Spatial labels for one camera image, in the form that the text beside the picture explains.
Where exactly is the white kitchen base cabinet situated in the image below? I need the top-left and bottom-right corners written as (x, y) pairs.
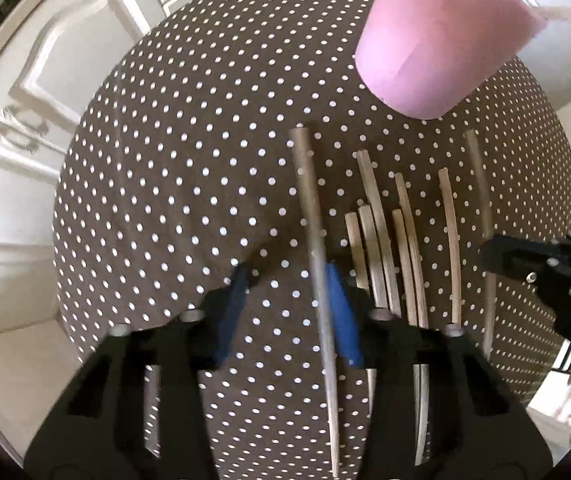
top-left (0, 0), bottom-right (386, 341)

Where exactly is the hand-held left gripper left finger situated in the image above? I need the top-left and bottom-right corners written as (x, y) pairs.
top-left (24, 260), bottom-right (253, 480)

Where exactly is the group of bamboo chopsticks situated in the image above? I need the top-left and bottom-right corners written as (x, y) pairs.
top-left (344, 149), bottom-right (465, 467)

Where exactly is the long bamboo chopstick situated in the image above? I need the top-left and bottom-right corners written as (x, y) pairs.
top-left (289, 127), bottom-right (341, 478)
top-left (465, 130), bottom-right (497, 361)

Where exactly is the pink plastic cup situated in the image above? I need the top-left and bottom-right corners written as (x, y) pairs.
top-left (354, 0), bottom-right (546, 121)

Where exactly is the metal cabinet door handle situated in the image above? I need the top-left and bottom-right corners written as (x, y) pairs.
top-left (0, 125), bottom-right (36, 154)
top-left (5, 104), bottom-right (51, 136)

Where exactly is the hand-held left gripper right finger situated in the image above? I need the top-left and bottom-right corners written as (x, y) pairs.
top-left (325, 262), bottom-right (553, 480)

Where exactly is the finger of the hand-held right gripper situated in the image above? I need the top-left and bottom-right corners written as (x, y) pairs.
top-left (478, 234), bottom-right (571, 287)

